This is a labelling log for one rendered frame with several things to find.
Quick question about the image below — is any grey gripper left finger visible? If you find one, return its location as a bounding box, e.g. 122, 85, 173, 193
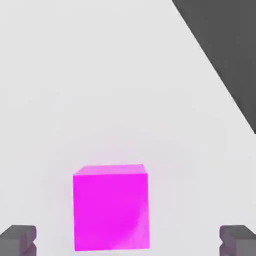
0, 224, 38, 256

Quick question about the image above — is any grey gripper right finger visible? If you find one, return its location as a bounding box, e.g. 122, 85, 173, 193
219, 224, 256, 256

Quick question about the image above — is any small magenta cube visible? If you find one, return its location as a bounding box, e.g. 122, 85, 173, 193
72, 164, 151, 252

